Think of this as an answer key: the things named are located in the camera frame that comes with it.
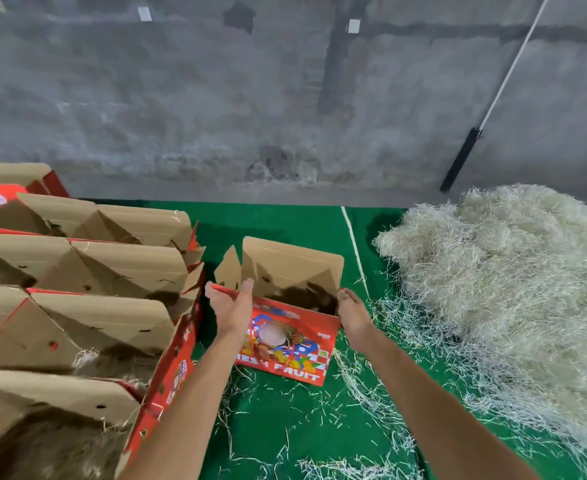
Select person's left hand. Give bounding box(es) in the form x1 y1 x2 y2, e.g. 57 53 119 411
205 277 257 348

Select person's right hand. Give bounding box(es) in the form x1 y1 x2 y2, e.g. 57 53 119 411
336 287 380 358

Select handful of shredded paper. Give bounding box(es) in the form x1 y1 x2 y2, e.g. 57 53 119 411
0 415 129 480
71 347 163 388

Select pile of shredded paper filler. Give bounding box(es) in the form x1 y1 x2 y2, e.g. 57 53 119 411
372 183 587 451

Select group of red fruit boxes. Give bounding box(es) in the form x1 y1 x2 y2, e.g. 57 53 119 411
0 161 71 221

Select person's left forearm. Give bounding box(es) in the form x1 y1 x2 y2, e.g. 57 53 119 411
121 335 245 480

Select person's right forearm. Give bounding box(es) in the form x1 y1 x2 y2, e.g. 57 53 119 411
358 329 540 480

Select white pole with black grip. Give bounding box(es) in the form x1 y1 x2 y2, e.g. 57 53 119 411
438 0 553 194

